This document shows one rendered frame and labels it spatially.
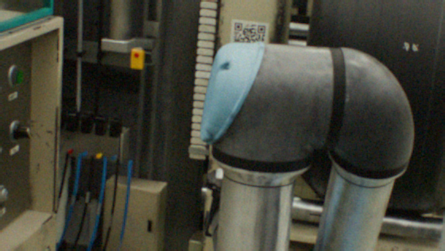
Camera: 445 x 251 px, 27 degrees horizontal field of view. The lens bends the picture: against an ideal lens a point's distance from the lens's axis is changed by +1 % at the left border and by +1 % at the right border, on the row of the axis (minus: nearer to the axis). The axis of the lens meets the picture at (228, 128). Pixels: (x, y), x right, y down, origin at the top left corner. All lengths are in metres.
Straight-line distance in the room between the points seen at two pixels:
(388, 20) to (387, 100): 0.60
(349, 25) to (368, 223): 0.55
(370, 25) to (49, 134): 0.61
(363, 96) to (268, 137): 0.11
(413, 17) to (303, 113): 0.65
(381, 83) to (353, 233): 0.22
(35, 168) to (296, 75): 0.84
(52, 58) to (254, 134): 0.74
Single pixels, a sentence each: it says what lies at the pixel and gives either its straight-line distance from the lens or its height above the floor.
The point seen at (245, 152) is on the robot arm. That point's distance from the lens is 0.99.
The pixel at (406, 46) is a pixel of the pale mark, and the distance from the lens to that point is 1.60.
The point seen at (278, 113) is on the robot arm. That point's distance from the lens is 0.98.
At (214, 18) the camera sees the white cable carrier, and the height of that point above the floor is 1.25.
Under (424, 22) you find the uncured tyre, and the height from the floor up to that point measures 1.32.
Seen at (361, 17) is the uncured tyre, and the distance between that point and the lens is 1.61.
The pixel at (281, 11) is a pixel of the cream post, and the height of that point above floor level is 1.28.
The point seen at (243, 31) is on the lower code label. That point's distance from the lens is 1.83.
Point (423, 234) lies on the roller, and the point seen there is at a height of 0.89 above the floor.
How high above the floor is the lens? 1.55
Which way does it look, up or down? 16 degrees down
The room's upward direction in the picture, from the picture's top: 5 degrees clockwise
